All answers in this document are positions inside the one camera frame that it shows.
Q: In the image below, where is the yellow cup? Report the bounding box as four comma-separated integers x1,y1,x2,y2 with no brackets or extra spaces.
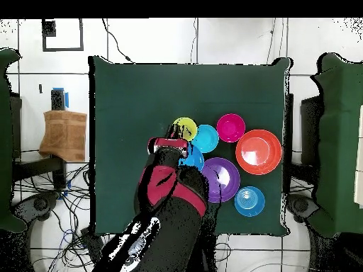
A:
172,116,199,142

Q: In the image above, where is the large blue bowl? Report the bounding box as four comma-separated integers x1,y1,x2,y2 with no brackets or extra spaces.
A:
178,142,206,173

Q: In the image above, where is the small cyan bowl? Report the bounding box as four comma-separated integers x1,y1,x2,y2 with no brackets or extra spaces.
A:
191,123,220,154

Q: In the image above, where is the dark green table cloth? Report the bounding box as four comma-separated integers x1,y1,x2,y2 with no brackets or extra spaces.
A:
89,55,293,237

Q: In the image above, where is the pink bowl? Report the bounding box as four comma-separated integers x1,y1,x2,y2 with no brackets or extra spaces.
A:
216,113,247,144

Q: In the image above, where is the purple bowl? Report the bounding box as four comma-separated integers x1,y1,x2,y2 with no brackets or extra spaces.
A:
200,157,242,204

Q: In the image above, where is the orange bowl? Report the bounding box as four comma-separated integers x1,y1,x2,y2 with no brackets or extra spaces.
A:
235,129,284,176

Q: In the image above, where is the translucent blue bowl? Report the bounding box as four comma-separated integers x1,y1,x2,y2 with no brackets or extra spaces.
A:
234,186,267,218

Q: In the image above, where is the blue tape strip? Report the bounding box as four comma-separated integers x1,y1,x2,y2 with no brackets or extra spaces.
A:
52,86,70,109

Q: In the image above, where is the dark grey floor box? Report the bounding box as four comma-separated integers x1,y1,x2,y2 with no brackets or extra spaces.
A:
80,226,106,263

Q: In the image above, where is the black equipment box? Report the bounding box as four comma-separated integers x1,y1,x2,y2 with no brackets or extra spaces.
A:
300,95,324,168
9,94,23,159

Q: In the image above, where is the grey round floor base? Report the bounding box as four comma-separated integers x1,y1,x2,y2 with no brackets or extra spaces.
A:
286,193,320,223
12,192,60,225

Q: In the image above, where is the green-covered side table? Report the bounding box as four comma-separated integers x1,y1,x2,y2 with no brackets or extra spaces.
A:
0,47,28,233
307,52,363,239

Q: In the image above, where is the white sheet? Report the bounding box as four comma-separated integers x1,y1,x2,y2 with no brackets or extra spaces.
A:
353,104,363,210

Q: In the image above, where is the black floor cable with plug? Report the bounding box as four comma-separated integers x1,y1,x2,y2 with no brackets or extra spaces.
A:
101,18,135,64

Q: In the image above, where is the thin black floor cable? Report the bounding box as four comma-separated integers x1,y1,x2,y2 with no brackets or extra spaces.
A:
189,18,199,64
265,18,277,65

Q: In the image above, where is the black metal frame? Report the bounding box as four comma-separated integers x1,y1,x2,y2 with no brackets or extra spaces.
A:
11,89,67,190
282,92,295,195

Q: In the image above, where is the tangle of floor cables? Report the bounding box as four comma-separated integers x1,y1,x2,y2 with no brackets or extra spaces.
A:
12,162,103,272

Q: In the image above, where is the black square floor frame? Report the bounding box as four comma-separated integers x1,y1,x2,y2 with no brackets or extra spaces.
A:
41,18,85,52

